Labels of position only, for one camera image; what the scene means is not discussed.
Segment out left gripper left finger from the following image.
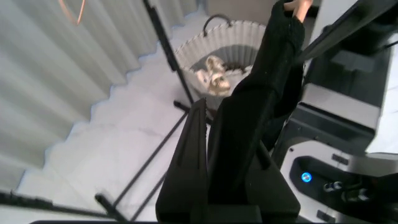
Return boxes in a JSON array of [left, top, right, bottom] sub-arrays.
[[155, 98, 208, 223]]

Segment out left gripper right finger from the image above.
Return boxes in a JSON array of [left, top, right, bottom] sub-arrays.
[[245, 141, 301, 223]]

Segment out black garment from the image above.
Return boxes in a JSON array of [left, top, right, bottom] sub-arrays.
[[206, 0, 305, 206]]

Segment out pink clothes hanger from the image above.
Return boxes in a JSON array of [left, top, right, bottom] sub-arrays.
[[283, 0, 313, 23], [58, 0, 86, 26]]

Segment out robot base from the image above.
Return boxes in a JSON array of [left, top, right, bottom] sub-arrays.
[[272, 0, 398, 223]]

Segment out black clothes rack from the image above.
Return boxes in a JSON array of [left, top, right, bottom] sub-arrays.
[[0, 0, 215, 223]]

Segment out white laundry basket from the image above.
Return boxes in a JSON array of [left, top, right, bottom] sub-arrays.
[[174, 14, 268, 110]]

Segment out cream printed garment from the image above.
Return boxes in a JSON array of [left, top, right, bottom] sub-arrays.
[[195, 55, 233, 96]]

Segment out white curtain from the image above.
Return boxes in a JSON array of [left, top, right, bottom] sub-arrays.
[[0, 0, 200, 191]]

